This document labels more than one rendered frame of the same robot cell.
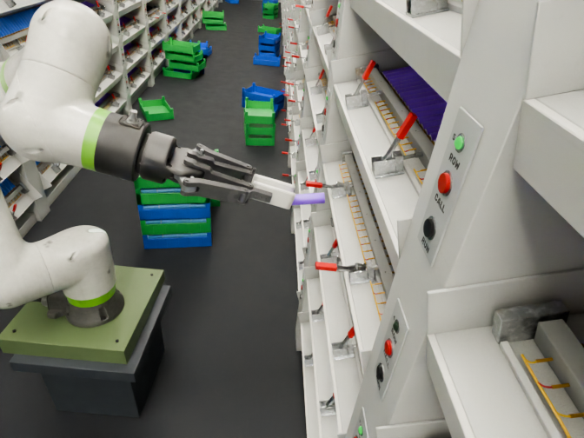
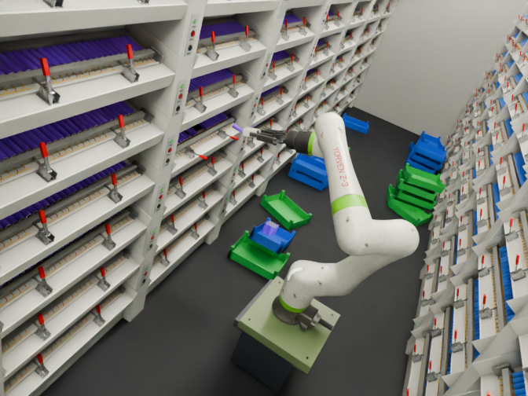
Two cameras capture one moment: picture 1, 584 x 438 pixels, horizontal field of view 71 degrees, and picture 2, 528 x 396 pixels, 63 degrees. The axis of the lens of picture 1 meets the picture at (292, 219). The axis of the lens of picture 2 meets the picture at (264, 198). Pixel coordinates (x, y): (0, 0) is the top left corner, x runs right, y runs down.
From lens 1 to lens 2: 2.22 m
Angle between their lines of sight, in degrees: 111
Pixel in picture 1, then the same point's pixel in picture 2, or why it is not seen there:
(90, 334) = not seen: hidden behind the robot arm
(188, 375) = (221, 333)
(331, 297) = (196, 185)
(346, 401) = (222, 166)
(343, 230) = (207, 147)
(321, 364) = (191, 217)
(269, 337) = (152, 327)
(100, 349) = not seen: hidden behind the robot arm
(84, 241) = (304, 262)
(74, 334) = not seen: hidden behind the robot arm
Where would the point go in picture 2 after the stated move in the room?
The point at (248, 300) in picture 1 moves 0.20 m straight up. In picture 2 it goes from (143, 368) to (150, 337)
